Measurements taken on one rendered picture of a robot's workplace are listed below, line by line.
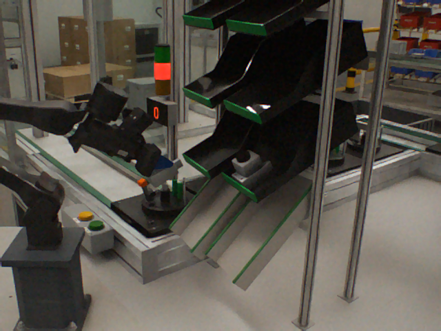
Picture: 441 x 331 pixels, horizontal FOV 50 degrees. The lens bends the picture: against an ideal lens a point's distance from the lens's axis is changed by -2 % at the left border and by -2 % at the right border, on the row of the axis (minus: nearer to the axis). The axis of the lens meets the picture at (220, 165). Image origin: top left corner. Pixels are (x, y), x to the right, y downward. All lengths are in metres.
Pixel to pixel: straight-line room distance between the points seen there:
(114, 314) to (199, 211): 0.32
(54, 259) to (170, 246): 0.36
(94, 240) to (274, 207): 0.51
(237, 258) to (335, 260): 0.42
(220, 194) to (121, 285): 0.35
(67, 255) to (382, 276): 0.83
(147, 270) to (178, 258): 0.10
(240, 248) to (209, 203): 0.18
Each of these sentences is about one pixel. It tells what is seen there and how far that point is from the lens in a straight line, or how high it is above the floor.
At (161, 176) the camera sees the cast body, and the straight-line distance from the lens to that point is 1.05.
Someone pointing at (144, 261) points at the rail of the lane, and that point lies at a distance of 1.25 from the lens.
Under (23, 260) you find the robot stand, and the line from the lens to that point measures 1.06.
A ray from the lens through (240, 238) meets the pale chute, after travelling 1.12.
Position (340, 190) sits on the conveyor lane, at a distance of 1.75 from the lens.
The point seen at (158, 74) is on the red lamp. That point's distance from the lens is 1.52.
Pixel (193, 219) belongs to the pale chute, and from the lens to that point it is 1.23.
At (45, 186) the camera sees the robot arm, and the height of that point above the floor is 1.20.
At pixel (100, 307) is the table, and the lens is 1.23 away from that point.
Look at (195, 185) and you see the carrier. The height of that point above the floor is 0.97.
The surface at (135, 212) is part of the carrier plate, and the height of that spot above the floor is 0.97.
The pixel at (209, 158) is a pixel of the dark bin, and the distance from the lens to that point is 1.12.
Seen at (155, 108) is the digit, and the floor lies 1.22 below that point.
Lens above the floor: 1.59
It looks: 21 degrees down
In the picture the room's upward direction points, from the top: 2 degrees clockwise
